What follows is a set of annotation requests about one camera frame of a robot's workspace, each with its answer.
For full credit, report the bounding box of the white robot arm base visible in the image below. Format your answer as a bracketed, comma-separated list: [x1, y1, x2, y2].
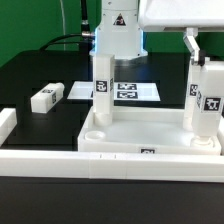
[90, 0, 148, 60]

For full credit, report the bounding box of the white front fence bar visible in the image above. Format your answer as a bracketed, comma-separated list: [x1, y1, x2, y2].
[0, 150, 224, 183]

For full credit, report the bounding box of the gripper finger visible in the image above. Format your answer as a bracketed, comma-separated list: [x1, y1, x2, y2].
[183, 27, 205, 66]

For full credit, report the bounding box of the white right fence block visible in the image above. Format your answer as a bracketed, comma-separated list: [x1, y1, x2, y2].
[218, 117, 224, 155]

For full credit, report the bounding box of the white fence block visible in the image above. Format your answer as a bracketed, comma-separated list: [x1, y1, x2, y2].
[218, 117, 224, 155]
[0, 108, 17, 146]

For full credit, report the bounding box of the white desk top tray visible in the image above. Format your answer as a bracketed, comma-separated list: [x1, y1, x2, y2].
[78, 106, 221, 156]

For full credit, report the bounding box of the white marker base plate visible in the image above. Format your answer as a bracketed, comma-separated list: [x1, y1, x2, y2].
[68, 81, 160, 102]

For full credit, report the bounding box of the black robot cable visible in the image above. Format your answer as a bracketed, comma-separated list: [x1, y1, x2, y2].
[39, 0, 98, 52]

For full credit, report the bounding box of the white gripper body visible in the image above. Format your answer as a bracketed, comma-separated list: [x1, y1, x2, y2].
[138, 0, 224, 32]

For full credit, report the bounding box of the white left fence block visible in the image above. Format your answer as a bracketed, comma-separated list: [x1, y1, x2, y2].
[0, 108, 17, 146]

